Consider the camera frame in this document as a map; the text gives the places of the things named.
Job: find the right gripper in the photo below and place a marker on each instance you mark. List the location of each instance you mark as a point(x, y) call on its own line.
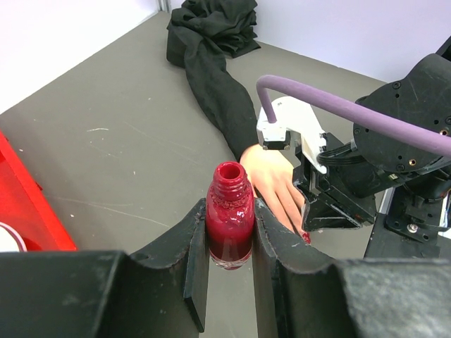
point(328, 203)

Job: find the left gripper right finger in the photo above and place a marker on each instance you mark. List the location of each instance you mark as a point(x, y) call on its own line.
point(302, 292)

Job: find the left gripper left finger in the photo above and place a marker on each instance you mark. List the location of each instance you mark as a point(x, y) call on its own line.
point(158, 291)

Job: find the red nail polish bottle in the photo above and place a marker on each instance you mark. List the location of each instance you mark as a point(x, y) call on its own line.
point(230, 216)

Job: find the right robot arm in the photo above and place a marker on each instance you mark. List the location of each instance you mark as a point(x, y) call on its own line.
point(397, 163)

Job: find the white paper plate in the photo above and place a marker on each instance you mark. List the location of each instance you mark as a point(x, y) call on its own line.
point(10, 240)

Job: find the mannequin hand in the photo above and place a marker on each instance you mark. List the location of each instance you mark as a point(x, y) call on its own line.
point(270, 174)

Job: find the red plastic tray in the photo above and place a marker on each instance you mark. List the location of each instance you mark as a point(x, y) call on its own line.
point(25, 209)

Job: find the black sleeve cloth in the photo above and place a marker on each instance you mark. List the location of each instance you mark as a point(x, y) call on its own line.
point(201, 35)

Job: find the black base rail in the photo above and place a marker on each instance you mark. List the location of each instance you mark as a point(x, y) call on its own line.
point(384, 243)

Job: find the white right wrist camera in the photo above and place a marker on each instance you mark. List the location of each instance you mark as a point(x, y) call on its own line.
point(296, 124)

